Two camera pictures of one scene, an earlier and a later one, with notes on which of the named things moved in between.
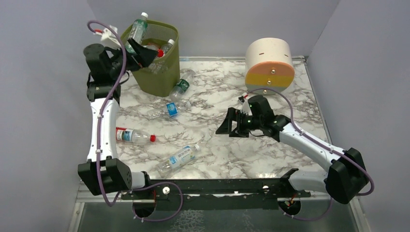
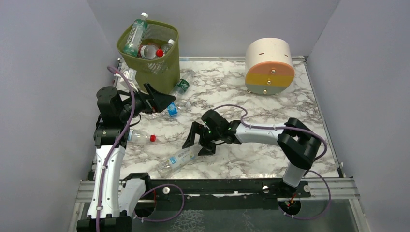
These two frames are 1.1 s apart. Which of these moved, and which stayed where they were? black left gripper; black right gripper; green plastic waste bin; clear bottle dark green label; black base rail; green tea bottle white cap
Moved: black left gripper; black right gripper
Stayed: black base rail; green tea bottle white cap; green plastic waste bin; clear bottle dark green label
